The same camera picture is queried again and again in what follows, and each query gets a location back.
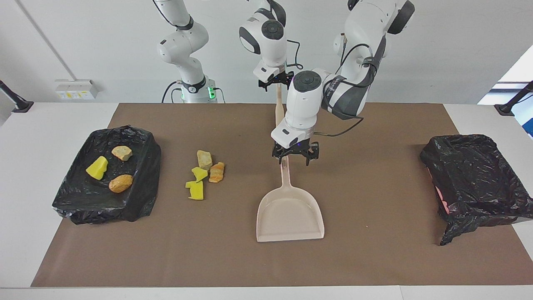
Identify black clamp stand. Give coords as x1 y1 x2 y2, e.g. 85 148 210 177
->
0 80 34 113
494 80 533 117

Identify pale crusty bread piece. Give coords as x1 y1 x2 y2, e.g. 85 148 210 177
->
111 145 133 161

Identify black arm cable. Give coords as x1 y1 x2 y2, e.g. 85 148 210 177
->
313 31 377 137
286 40 304 69

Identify beige brush black bristles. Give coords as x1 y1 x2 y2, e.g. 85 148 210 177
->
274 85 286 130

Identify bin fully wrapped black bag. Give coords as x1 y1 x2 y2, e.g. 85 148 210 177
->
52 125 162 225

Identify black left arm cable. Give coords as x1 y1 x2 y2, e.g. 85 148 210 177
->
313 31 377 137

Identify large notched yellow sponge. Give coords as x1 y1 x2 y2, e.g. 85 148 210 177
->
185 180 205 201

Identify pink bin with black bag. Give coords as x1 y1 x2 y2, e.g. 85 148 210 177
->
419 134 533 246

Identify brown table mat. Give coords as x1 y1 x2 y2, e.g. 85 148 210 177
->
31 103 533 288

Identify orange striped croissant piece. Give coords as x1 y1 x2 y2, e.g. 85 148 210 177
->
208 162 225 183

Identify white wall socket box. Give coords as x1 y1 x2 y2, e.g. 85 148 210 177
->
55 80 99 100

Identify brown bread nugget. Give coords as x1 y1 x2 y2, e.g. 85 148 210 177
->
109 174 134 193

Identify yellow cheese wedge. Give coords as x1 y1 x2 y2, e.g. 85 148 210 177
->
86 156 109 180

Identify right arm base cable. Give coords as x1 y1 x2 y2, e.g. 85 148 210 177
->
162 81 184 103

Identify beige plastic dustpan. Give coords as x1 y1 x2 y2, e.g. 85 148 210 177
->
256 160 325 243

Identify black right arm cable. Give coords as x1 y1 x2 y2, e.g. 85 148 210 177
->
286 40 304 69

